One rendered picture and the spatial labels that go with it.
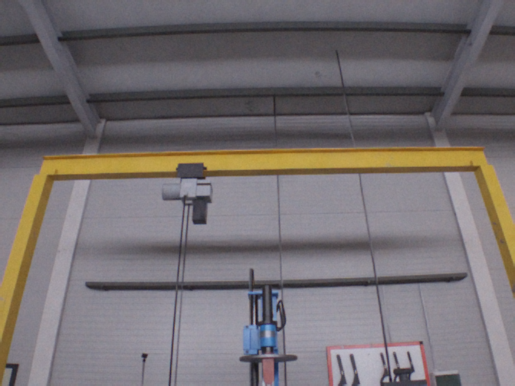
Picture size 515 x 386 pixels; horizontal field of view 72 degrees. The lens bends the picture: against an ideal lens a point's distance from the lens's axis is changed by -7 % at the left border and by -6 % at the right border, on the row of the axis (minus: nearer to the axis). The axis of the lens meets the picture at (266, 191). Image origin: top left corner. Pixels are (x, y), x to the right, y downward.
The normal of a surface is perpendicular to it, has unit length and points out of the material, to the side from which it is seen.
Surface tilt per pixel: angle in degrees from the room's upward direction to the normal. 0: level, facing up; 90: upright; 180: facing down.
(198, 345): 90
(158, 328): 90
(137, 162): 90
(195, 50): 173
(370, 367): 90
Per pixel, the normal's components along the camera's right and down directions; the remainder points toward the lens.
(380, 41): 0.02, 0.80
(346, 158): 0.00, -0.50
